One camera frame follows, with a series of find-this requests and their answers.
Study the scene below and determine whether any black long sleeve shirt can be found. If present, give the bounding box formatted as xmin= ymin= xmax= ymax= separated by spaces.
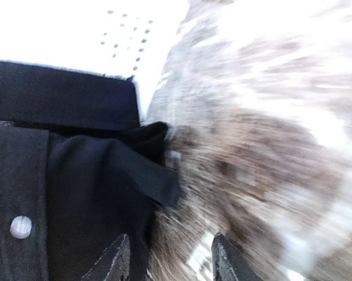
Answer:
xmin=0 ymin=61 xmax=182 ymax=280

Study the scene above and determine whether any grey plastic basket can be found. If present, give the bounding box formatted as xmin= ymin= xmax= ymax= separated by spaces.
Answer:
xmin=0 ymin=1 xmax=190 ymax=118

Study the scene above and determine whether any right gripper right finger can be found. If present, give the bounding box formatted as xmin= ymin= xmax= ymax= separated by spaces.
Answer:
xmin=211 ymin=232 xmax=262 ymax=281

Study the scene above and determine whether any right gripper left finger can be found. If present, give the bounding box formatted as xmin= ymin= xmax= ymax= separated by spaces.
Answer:
xmin=81 ymin=234 xmax=131 ymax=281

